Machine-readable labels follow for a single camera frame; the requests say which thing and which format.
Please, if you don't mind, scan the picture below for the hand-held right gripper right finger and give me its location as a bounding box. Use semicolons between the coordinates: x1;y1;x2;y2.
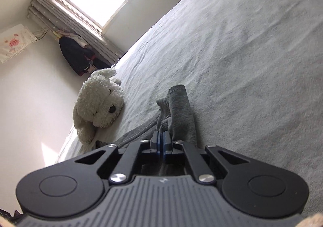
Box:
163;131;253;184

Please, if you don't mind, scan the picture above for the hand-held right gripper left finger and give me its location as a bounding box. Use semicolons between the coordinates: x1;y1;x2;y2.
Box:
74;131;162;184

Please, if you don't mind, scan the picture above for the grey shirt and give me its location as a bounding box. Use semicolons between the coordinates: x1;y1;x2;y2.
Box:
96;85;202;177

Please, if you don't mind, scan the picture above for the white plush dog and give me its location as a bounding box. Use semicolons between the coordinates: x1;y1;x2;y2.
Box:
73;68;125;145

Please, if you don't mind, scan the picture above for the hanging dark jacket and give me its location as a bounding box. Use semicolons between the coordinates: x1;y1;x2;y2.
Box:
59;36;97;77

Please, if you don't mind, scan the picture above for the grey star-print curtain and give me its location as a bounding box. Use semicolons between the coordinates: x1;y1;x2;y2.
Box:
26;0;124;66

